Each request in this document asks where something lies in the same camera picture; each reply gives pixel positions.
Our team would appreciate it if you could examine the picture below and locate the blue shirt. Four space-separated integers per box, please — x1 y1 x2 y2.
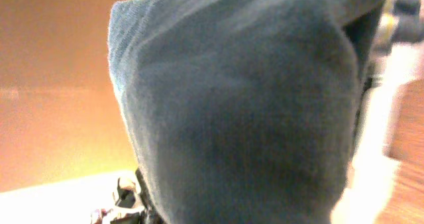
108 0 385 224

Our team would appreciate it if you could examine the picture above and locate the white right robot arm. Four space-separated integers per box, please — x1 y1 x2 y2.
331 0 423 224

